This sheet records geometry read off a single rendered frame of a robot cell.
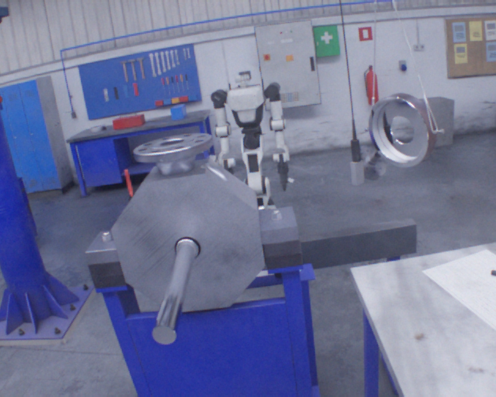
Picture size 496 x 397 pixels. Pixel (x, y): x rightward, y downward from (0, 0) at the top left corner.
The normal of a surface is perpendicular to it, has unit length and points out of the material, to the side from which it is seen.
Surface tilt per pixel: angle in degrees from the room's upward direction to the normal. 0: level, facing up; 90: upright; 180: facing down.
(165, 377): 90
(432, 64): 90
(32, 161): 90
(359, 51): 90
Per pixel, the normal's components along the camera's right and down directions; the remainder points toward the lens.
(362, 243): 0.02, 0.31
